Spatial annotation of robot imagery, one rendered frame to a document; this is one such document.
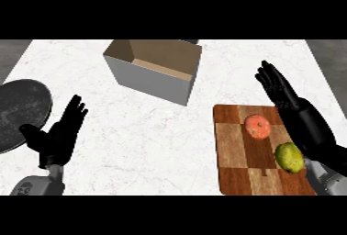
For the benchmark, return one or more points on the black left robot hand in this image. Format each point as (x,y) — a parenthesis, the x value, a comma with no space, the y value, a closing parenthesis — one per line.
(57,137)

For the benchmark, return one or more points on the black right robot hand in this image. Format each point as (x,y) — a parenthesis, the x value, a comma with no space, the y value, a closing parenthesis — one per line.
(300,119)

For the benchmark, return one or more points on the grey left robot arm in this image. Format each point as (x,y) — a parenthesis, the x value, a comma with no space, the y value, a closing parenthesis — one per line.
(43,183)

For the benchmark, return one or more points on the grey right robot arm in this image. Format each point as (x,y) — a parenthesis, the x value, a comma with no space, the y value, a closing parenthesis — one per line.
(326,179)

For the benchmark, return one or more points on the green pear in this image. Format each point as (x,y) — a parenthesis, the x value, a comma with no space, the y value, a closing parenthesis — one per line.
(288,157)

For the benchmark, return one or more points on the checkered wooden cutting board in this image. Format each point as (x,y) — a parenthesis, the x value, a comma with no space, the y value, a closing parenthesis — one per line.
(245,153)

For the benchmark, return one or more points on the open cardboard box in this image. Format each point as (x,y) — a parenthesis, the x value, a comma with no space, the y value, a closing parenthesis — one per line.
(155,69)

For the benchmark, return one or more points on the orange red round fruit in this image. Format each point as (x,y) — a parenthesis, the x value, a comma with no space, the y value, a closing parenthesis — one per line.
(257,126)

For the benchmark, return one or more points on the dark grey round plate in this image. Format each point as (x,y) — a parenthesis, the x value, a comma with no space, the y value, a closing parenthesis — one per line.
(19,114)

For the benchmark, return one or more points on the dark grey object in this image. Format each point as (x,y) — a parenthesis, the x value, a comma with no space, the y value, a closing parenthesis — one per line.
(189,41)

